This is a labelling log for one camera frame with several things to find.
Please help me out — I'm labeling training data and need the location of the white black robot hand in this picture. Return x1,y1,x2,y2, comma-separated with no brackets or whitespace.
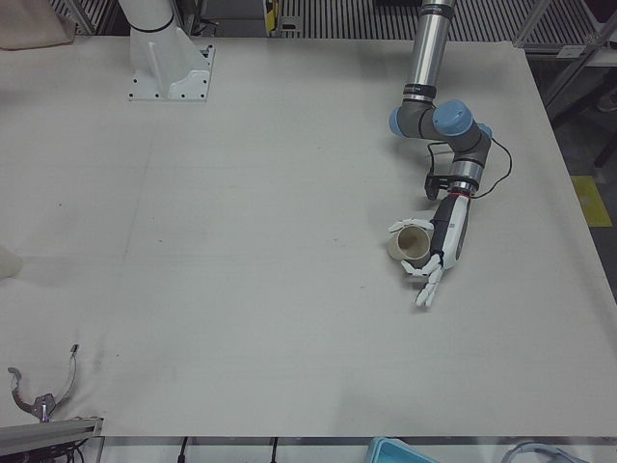
388,192,472,311

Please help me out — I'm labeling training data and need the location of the beige paper cup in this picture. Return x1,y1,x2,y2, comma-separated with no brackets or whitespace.
384,225,432,264

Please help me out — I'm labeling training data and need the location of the grey metal shelf rack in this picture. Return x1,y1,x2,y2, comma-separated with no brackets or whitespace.
513,0,617,170

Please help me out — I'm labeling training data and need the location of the light blue plastic box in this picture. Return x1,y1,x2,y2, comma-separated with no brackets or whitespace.
366,437,438,463

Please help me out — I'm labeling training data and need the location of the metal claw grabber tool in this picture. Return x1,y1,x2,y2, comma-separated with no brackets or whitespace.
7,342,81,423

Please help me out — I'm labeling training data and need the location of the aluminium profile pole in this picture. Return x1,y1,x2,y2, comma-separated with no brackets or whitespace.
0,415,105,459

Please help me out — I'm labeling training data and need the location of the beige fabric curtain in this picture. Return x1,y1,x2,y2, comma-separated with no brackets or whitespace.
0,0,74,52

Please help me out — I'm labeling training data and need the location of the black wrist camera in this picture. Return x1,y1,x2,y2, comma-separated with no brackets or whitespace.
423,173,453,202

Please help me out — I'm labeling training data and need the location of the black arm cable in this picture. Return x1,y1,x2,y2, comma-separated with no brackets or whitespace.
427,137,513,199

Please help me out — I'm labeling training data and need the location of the grey coiled cable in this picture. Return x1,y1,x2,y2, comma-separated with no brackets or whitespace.
500,441,579,463

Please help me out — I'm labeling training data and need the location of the yellow black bracket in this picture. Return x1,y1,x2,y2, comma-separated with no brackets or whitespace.
262,0,282,34

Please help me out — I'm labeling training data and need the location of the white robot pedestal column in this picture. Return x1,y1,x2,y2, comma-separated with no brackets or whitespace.
117,0,217,103

